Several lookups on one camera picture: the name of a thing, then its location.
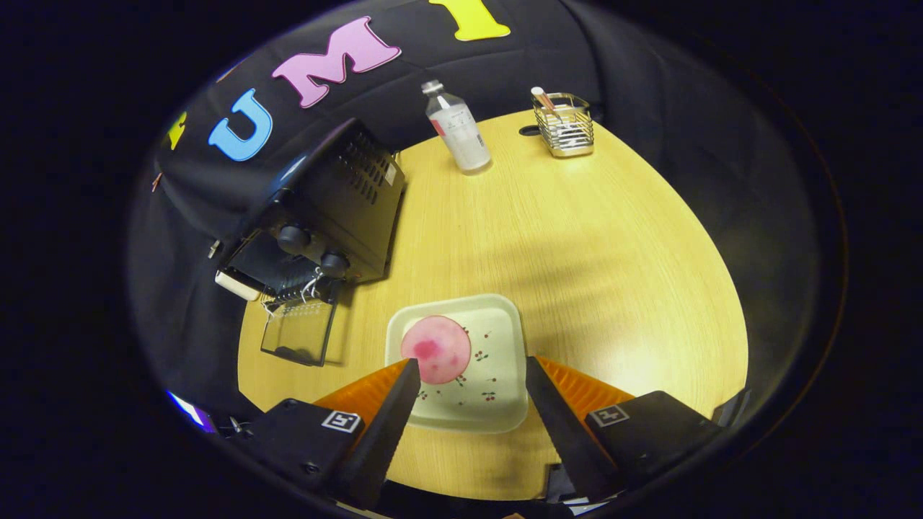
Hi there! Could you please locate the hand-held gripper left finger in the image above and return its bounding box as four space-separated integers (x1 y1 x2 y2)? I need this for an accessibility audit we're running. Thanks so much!
231 358 421 509

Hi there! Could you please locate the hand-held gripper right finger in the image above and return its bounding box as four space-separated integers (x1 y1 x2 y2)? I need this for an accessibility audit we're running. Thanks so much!
525 355 722 505

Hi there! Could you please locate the pink round food slice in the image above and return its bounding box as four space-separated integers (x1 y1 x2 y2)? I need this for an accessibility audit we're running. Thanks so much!
400 315 472 385

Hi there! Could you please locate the cream square plate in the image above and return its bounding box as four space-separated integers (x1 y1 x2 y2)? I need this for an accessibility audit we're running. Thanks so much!
384 293 529 434

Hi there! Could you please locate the black toaster oven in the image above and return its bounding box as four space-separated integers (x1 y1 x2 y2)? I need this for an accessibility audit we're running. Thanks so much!
216 117 407 367

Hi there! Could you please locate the purple white flat object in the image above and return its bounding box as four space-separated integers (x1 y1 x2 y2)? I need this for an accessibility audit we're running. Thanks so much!
167 389 217 433

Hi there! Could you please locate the clear plastic bottle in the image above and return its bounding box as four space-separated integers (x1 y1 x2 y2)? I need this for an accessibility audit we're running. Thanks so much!
421 79 493 176

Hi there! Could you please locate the tan stick with white tip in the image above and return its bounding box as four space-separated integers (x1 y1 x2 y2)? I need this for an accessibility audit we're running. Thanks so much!
531 86 560 120

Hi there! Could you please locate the metal wire basket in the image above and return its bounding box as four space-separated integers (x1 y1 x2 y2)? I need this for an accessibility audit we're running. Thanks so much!
532 92 595 158

